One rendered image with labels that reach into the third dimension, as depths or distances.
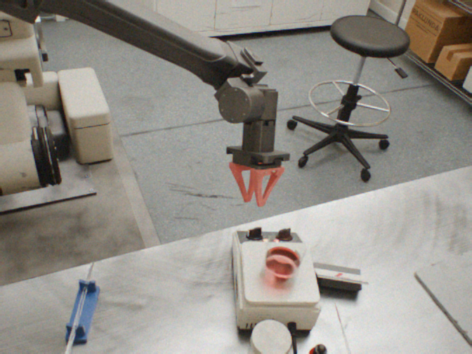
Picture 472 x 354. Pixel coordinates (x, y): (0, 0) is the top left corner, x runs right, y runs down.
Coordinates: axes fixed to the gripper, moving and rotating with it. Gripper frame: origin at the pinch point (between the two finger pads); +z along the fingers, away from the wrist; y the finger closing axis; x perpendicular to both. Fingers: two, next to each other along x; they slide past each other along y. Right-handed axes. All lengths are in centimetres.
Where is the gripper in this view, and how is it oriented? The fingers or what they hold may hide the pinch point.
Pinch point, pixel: (254, 199)
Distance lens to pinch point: 84.1
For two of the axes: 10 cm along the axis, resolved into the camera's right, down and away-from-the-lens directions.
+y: 6.7, 2.0, -7.2
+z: -0.6, 9.8, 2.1
